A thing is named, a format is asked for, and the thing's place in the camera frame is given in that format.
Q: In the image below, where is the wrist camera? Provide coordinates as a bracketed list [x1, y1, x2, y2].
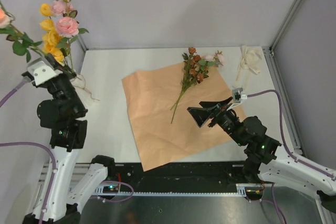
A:
[22, 57, 64, 89]
[228, 88, 248, 110]

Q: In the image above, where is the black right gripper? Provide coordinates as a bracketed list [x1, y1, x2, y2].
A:
[187, 97, 246, 146]

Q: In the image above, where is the peach rose stem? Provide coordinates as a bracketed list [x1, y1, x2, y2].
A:
[1, 4, 47, 62]

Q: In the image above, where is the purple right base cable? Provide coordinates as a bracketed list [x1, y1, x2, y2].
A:
[248, 183, 288, 224]

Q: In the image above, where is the white ribbed ceramic vase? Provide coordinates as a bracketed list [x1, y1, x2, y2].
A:
[70, 73, 100, 104]

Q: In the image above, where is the pink peony stem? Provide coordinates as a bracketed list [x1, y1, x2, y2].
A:
[50, 0, 89, 72]

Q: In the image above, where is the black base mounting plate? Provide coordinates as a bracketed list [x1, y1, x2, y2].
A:
[114, 161, 249, 193]

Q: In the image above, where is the yellow rose stem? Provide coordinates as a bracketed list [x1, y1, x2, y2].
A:
[39, 1, 66, 65]

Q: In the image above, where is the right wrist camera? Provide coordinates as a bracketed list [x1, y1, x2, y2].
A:
[228, 88, 248, 110]

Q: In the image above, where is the right aluminium table rail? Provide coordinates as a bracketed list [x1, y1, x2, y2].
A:
[262, 46, 306, 156]

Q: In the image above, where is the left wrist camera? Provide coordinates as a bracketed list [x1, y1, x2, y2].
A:
[22, 57, 64, 89]

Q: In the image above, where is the grey slotted cable duct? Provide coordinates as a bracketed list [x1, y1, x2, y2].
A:
[93, 184, 265, 197]

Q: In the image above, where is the green and peach wrapping paper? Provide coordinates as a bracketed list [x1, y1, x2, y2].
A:
[122, 63, 232, 171]

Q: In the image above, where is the cream printed ribbon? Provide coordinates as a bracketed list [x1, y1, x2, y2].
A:
[233, 45, 263, 90]

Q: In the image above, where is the brown rose stem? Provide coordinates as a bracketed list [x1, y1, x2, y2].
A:
[171, 47, 213, 123]

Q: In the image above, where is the right aluminium frame post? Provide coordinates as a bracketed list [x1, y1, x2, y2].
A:
[269, 0, 305, 52]

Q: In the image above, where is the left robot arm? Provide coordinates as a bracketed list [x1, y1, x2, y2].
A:
[23, 73, 116, 223]

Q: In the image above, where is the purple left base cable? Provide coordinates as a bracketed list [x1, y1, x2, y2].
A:
[89, 180, 134, 204]

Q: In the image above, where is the pale pink blossom stem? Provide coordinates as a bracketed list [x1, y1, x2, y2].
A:
[201, 50, 225, 67]

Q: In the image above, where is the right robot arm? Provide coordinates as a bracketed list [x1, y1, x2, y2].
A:
[187, 94, 335, 212]

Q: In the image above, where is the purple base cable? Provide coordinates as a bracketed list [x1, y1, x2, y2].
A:
[89, 180, 134, 204]
[248, 183, 288, 224]

